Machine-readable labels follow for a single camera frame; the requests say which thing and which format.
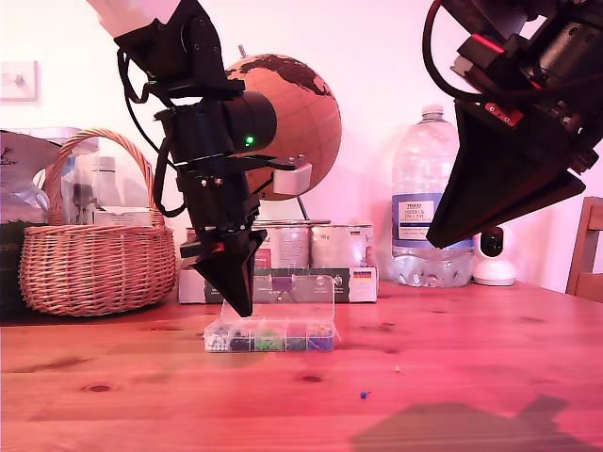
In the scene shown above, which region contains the printed cardboard can tray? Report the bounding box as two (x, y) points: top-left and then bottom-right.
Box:
(177, 266), (379, 305)

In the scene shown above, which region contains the thick black cable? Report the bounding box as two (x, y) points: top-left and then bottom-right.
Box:
(153, 136), (187, 218)

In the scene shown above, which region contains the small white round camera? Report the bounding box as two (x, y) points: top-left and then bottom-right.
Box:
(472, 225), (517, 287)

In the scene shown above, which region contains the cork globe on metal stand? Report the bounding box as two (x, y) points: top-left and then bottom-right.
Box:
(223, 43), (343, 228)

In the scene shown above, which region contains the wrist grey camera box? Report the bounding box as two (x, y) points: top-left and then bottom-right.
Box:
(244, 157), (313, 197)
(440, 0), (541, 43)

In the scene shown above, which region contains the wicker basket with handle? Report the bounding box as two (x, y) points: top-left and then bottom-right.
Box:
(18, 127), (178, 317)

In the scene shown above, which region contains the white bottle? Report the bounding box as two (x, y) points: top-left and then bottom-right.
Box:
(91, 155), (119, 208)

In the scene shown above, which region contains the large clear water bottle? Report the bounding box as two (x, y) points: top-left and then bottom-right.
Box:
(390, 104), (475, 288)

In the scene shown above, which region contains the white can with flag print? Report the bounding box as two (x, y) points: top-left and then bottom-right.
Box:
(309, 224), (367, 268)

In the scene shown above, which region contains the white can with pink label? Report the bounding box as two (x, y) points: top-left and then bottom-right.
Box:
(256, 224), (312, 269)

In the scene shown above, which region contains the white wall switch plate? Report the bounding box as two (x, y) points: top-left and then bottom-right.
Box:
(0, 59), (40, 103)

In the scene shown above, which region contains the clear plastic pin organiser box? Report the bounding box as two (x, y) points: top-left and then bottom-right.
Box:
(204, 275), (341, 353)

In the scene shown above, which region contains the white flat carton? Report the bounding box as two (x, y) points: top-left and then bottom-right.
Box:
(91, 206), (153, 227)

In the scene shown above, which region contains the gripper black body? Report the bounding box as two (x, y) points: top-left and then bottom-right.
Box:
(172, 154), (268, 260)

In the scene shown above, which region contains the wooden chair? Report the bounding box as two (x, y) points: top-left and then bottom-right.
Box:
(564, 196), (603, 302)

